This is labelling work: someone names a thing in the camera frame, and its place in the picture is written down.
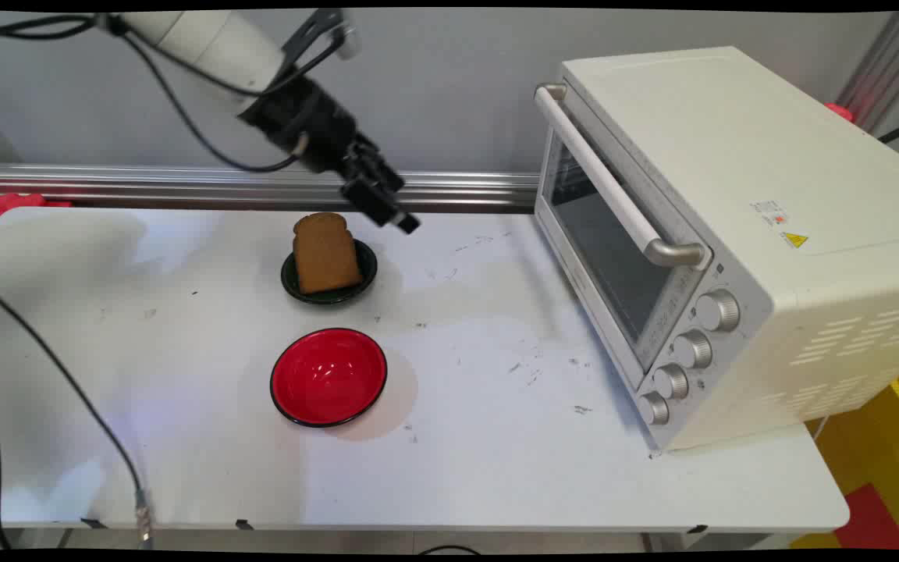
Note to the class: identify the yellow box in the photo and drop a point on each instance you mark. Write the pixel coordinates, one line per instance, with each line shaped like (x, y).
(879, 445)

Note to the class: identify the silver oven knob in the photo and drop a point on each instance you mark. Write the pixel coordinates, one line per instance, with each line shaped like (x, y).
(719, 311)
(671, 381)
(654, 407)
(693, 349)

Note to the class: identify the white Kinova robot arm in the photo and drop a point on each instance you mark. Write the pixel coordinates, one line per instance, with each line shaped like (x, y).
(200, 43)

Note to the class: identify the aluminium profile rail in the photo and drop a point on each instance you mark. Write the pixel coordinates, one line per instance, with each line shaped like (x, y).
(145, 186)

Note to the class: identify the small red object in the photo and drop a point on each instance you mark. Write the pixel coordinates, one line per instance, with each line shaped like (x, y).
(840, 112)

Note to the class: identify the brown toast slice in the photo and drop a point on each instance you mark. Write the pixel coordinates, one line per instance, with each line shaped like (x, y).
(326, 254)

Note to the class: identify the dark green plate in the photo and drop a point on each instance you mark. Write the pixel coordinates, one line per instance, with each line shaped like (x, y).
(367, 269)

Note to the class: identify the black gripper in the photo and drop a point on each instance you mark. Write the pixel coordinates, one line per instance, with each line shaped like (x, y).
(305, 121)

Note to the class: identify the red bowl with black rim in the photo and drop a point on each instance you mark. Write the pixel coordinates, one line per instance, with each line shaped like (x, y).
(328, 377)

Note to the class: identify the aluminium profile post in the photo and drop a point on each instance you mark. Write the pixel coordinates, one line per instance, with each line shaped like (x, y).
(886, 66)

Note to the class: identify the glass oven door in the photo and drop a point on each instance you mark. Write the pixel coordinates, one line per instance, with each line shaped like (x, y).
(598, 242)

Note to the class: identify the red floor mat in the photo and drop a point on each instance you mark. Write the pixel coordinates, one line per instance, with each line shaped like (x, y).
(875, 519)

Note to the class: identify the white toaster oven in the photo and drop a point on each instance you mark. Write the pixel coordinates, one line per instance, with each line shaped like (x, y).
(793, 203)

